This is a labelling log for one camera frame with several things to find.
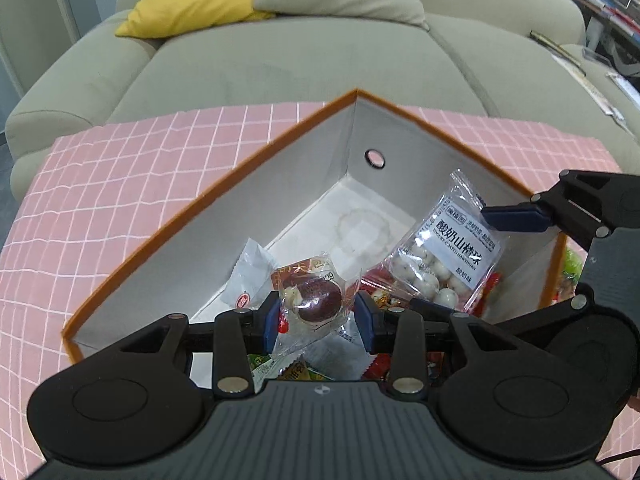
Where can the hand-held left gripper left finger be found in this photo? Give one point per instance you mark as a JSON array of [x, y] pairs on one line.
[[270, 325]]

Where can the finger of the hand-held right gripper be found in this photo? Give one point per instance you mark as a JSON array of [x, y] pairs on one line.
[[515, 217], [550, 317]]

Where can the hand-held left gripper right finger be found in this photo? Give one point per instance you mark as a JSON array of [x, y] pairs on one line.
[[365, 325]]

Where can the large red snack bag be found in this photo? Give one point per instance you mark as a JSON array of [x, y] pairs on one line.
[[374, 280]]

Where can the clear packet with brown egg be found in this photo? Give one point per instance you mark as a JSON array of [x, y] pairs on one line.
[[312, 295]]

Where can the clear packet of white balls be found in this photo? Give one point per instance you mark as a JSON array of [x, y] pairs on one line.
[[450, 255]]

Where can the orange cardboard box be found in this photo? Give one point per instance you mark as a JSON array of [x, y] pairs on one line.
[[200, 240]]

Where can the green orange snack packet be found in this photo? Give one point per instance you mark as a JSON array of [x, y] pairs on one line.
[[260, 364]]

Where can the white snack packet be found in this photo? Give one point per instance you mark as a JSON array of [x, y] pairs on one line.
[[250, 272]]

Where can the beige paper booklet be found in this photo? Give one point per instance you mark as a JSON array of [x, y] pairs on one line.
[[590, 87]]

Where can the white paper booklet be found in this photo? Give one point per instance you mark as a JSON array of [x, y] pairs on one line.
[[625, 87]]

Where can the dark book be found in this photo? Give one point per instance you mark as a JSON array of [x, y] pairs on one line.
[[547, 40]]

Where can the smartphone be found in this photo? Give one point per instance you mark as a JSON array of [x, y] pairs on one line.
[[596, 56]]

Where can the pink checked tablecloth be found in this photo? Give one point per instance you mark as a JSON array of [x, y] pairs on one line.
[[100, 185]]

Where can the beige sofa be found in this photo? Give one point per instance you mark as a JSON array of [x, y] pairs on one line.
[[300, 60]]

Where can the yellow pillow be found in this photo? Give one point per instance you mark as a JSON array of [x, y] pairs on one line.
[[190, 0]]

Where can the pale door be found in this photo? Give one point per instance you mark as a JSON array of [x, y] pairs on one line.
[[30, 15]]

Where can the white desk frame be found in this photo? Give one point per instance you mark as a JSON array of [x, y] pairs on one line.
[[615, 45]]

